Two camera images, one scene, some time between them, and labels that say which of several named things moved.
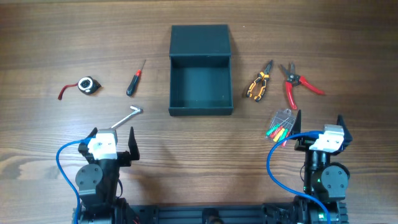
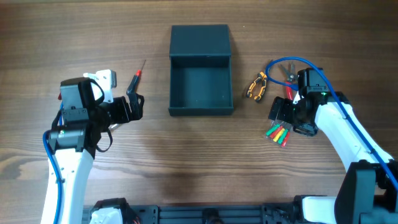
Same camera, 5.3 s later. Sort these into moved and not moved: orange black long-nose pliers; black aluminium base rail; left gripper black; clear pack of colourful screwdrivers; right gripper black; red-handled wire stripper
Moved: right gripper black; left gripper black
Not moved: red-handled wire stripper; black aluminium base rail; orange black long-nose pliers; clear pack of colourful screwdrivers
